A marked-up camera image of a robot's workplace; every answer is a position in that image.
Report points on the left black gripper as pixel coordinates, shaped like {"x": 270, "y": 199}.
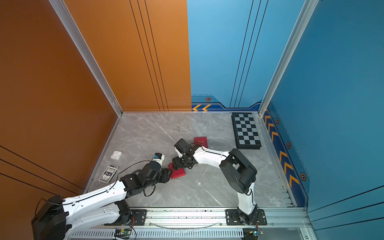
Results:
{"x": 165, "y": 172}

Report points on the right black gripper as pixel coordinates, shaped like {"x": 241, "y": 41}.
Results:
{"x": 176, "y": 164}

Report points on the red jewelry box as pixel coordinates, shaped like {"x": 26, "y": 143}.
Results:
{"x": 176, "y": 173}

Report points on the red jewelry box lid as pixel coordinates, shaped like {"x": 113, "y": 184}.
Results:
{"x": 203, "y": 141}

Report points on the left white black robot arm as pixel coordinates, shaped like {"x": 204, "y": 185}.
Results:
{"x": 59, "y": 218}

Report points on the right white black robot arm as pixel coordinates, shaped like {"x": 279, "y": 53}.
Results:
{"x": 237, "y": 169}

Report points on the white earbuds case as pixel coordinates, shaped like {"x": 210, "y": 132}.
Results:
{"x": 116, "y": 155}

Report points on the black white chessboard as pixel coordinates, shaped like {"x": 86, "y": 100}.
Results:
{"x": 245, "y": 131}

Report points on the left green circuit board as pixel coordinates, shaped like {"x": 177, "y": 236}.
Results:
{"x": 122, "y": 234}

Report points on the green circuit board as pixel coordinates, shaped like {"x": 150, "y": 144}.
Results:
{"x": 122, "y": 234}
{"x": 252, "y": 234}

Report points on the right green circuit board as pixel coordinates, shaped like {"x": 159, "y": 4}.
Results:
{"x": 252, "y": 234}

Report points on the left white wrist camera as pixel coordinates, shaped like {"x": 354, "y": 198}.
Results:
{"x": 159, "y": 158}

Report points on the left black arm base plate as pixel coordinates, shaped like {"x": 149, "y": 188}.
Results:
{"x": 135, "y": 217}

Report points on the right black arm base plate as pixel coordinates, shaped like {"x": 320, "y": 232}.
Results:
{"x": 235, "y": 217}

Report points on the white vented cable duct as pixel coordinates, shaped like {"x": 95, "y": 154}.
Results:
{"x": 147, "y": 233}

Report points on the aluminium front rail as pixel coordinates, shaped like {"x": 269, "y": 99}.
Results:
{"x": 185, "y": 218}

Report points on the left aluminium corner post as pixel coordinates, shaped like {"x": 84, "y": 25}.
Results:
{"x": 74, "y": 32}

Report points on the aluminium corner post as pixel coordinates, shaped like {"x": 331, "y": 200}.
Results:
{"x": 74, "y": 32}
{"x": 292, "y": 43}

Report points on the right aluminium corner post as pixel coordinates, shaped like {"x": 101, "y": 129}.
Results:
{"x": 292, "y": 43}

